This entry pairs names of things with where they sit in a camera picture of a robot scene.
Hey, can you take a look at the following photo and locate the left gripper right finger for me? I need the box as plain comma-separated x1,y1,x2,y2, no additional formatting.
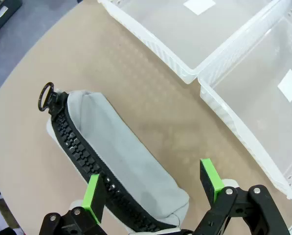
193,158,290,235

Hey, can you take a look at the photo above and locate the grey zippered pencil case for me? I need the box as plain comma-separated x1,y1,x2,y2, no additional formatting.
37,82,190,233

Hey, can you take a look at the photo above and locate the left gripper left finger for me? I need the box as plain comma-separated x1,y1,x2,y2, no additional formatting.
39,173,108,235

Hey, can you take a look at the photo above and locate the dark grey storage bin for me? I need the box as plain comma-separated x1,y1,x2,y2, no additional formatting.
0,0,23,27

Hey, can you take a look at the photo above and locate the white perforated plastic basket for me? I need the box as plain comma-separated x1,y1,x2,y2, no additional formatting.
197,0,292,211
96,0,292,85

